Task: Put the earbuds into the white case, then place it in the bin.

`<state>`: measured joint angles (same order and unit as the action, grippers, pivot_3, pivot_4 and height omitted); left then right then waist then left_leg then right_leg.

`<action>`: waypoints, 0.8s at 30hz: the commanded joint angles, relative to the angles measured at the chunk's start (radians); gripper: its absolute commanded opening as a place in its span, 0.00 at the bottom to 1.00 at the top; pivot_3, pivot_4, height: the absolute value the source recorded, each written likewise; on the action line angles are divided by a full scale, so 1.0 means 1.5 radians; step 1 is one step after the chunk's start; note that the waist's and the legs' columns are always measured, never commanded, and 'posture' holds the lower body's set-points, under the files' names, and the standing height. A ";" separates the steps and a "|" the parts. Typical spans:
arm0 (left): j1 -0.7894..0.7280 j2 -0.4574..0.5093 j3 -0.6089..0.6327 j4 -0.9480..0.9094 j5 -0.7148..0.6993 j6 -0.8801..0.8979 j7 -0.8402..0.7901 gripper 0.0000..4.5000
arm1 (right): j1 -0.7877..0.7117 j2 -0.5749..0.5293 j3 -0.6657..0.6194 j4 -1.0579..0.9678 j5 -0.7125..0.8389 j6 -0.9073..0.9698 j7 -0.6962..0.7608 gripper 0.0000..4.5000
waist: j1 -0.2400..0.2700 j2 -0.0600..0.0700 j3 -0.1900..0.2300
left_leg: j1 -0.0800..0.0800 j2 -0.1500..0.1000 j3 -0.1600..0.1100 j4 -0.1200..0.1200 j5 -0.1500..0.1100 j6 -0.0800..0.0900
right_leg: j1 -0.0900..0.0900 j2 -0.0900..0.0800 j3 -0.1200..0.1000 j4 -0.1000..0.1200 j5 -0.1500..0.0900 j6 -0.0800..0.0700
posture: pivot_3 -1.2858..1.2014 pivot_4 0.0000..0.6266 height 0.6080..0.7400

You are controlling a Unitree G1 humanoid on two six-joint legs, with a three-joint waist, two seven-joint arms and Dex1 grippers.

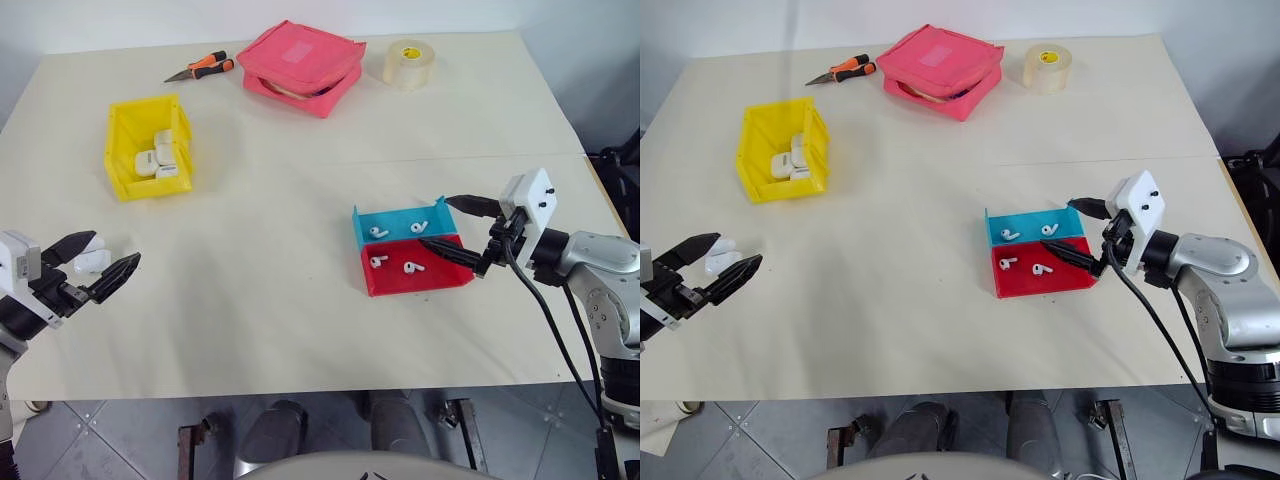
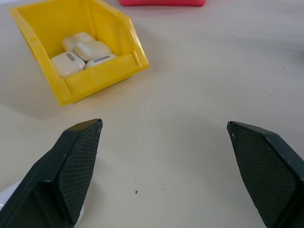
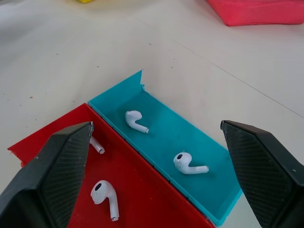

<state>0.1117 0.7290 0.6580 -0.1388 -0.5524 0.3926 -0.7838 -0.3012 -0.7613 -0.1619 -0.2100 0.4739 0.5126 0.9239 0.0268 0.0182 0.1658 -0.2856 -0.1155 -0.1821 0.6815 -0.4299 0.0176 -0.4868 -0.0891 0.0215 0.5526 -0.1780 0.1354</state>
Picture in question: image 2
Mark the white earbud case back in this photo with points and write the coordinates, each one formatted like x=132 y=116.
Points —
x=76 y=39

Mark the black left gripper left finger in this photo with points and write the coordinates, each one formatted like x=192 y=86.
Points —
x=45 y=185

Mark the white charging case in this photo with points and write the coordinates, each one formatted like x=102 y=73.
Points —
x=9 y=192

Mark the yellow plastic bin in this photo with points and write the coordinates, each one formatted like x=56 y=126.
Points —
x=78 y=85

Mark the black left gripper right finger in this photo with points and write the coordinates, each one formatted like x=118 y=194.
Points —
x=268 y=171

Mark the white earbud case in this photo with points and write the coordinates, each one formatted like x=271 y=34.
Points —
x=91 y=50
x=99 y=62
x=63 y=65
x=76 y=39

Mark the red flat object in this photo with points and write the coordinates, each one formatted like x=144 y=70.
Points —
x=161 y=2

